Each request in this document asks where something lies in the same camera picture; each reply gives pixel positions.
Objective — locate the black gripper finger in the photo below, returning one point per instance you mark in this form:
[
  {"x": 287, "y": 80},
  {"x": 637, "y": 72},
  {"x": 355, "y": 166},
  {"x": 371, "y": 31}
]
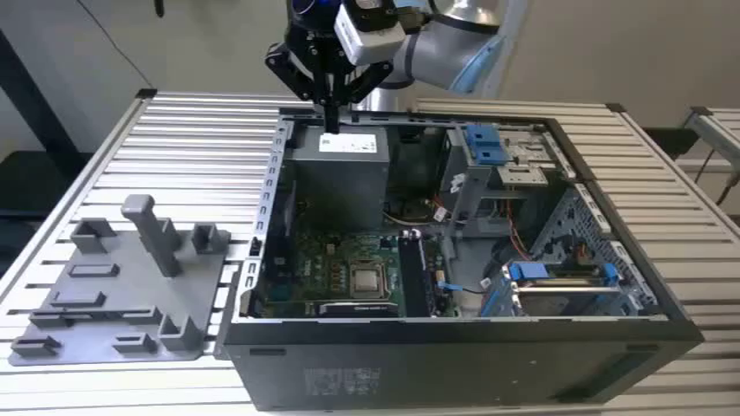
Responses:
[
  {"x": 369, "y": 80},
  {"x": 289, "y": 71}
]

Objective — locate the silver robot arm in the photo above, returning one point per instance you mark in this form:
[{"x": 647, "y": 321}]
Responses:
[{"x": 439, "y": 52}]

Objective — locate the installed black RAM stick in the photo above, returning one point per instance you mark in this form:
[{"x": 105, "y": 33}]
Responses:
[{"x": 413, "y": 277}]

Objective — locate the blue drive latch carrier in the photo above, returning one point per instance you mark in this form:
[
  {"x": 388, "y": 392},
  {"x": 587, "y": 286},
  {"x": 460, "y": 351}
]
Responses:
[{"x": 483, "y": 143}]

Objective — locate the grey power supply unit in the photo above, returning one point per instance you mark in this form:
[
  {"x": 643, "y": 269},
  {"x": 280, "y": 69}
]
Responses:
[{"x": 335, "y": 190}]

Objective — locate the small black hanging object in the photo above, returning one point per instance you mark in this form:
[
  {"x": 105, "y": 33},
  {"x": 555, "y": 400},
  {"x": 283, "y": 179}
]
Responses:
[{"x": 159, "y": 8}]

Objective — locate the grey metal drive cage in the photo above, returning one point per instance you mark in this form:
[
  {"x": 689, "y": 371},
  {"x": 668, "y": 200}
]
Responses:
[{"x": 523, "y": 173}]

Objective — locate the green motherboard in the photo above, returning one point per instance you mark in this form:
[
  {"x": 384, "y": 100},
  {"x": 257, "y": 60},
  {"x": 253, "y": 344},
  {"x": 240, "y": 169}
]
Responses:
[{"x": 312, "y": 260}]

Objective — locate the black slanted stand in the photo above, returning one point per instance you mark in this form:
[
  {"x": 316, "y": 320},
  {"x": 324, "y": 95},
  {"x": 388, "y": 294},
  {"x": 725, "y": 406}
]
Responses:
[{"x": 35, "y": 95}]

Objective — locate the silver CPU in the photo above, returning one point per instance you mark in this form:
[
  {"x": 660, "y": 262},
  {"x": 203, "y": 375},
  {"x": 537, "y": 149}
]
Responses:
[{"x": 368, "y": 282}]

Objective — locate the blue disk carrier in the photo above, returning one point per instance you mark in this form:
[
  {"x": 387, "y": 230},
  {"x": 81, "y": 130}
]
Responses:
[{"x": 528, "y": 272}]

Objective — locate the black graphics card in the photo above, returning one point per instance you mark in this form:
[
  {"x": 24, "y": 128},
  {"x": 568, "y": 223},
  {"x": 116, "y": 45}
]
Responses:
[{"x": 359, "y": 310}]

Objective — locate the black background box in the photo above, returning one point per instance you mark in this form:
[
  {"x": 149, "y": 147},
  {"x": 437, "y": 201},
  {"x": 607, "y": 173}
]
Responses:
[{"x": 671, "y": 143}]

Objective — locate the metal disk bay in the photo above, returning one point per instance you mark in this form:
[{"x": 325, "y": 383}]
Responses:
[{"x": 496, "y": 299}]

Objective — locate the grey parts rack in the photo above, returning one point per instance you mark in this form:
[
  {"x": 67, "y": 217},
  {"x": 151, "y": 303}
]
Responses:
[{"x": 132, "y": 286}]

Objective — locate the aluminium side table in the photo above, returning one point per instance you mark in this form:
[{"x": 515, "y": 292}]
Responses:
[{"x": 716, "y": 130}]

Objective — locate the black PC case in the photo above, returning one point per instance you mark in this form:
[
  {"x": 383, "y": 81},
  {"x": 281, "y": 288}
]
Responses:
[{"x": 404, "y": 368}]

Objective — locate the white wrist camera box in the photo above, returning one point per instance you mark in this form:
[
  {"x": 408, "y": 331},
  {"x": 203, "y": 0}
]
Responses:
[{"x": 369, "y": 39}]

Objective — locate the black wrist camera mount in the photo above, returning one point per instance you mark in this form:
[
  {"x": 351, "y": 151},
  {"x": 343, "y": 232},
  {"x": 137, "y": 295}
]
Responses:
[{"x": 413, "y": 19}]

